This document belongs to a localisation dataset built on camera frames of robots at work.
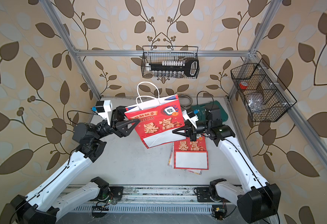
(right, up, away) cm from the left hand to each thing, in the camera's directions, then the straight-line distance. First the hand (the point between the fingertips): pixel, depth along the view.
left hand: (135, 115), depth 50 cm
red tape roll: (+56, +16, +31) cm, 66 cm away
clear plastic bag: (+57, +5, +20) cm, 60 cm away
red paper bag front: (+26, -26, +35) cm, 51 cm away
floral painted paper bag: (+14, -30, +35) cm, 48 cm away
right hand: (+14, -8, +14) cm, 22 cm away
